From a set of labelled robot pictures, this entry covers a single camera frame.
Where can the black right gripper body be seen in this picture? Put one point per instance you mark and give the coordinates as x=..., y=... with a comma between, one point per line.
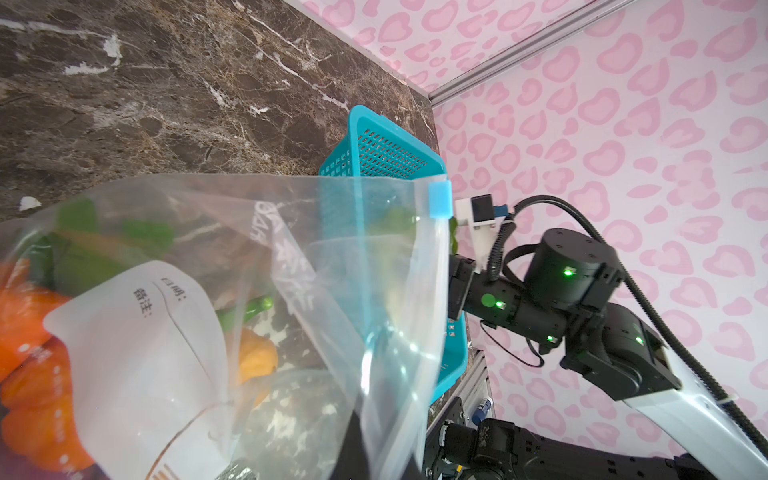
x=492, y=301

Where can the teal plastic basket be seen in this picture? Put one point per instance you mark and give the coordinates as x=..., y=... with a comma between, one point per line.
x=376, y=146

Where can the orange toy bread roll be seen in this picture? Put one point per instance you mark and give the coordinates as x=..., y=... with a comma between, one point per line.
x=258, y=359

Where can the clear zip top bag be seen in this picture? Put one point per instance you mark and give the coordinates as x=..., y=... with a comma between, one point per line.
x=360, y=268

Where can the toy carrot with leaves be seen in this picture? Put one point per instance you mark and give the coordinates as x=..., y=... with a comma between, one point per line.
x=82, y=243

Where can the orange toy pumpkin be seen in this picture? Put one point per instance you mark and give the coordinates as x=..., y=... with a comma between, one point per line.
x=36, y=383

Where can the green toy cabbage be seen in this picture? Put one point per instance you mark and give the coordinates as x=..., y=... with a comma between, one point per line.
x=454, y=242

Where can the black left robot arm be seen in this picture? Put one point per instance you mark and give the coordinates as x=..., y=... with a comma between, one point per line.
x=481, y=447

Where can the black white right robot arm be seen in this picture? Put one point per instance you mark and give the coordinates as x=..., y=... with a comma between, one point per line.
x=564, y=300

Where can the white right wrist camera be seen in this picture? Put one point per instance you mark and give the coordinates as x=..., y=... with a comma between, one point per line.
x=481, y=217

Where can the aluminium frame corner post right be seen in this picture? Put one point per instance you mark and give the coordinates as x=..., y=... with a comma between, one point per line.
x=533, y=45

